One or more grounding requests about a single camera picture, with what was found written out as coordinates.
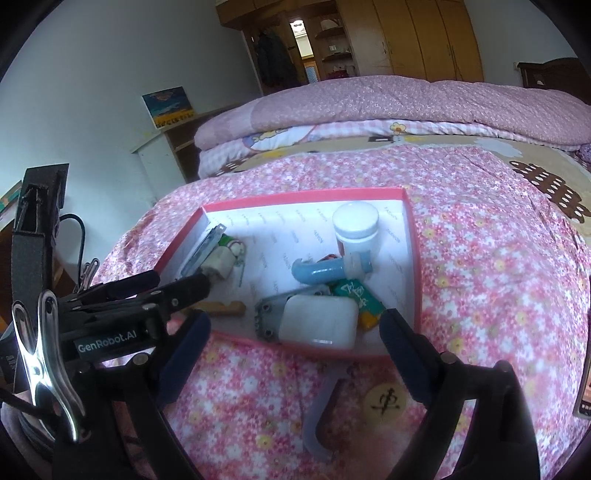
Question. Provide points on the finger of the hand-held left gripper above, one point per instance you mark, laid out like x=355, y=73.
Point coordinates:
x=129, y=284
x=184, y=293

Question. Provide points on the pink floral bed sheet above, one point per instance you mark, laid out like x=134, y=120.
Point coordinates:
x=485, y=277

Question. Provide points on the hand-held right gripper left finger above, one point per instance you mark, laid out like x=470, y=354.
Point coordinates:
x=184, y=355

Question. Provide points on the green battery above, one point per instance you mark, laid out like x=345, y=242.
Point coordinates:
x=355, y=293

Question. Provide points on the folded pink quilt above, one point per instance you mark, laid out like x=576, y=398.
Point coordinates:
x=415, y=101

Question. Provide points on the white bottle with orange label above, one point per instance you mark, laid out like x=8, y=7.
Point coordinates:
x=355, y=221

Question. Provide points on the cream round chess piece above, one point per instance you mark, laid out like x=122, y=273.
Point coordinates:
x=385, y=405

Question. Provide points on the white bookshelf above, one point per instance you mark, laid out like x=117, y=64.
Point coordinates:
x=152, y=161

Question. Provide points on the grey plastic plate with holes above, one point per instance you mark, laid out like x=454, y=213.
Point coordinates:
x=270, y=314

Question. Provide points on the wooden wardrobe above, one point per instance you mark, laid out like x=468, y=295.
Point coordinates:
x=415, y=41

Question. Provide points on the dark wooden headboard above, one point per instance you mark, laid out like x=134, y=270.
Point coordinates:
x=554, y=74

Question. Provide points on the dark hanging coat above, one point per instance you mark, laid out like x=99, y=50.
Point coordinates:
x=274, y=57

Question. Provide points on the silver metal tool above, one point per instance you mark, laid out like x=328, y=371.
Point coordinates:
x=203, y=251

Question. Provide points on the metal spring clip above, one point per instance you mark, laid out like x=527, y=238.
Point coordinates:
x=46, y=360
x=90, y=270

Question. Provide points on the purple frilled pillow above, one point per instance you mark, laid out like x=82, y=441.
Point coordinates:
x=586, y=153

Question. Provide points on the pink shallow cardboard box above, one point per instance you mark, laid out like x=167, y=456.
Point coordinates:
x=286, y=221

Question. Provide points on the blue and yellow painting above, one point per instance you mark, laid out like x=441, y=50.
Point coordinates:
x=168, y=107

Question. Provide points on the notched wooden stand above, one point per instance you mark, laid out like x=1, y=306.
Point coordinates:
x=226, y=308

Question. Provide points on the white earbuds case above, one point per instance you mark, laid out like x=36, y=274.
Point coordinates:
x=318, y=323

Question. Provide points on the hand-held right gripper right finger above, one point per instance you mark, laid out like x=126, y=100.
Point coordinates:
x=406, y=355

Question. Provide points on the wooden corner shelf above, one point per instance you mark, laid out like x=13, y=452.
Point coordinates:
x=332, y=55

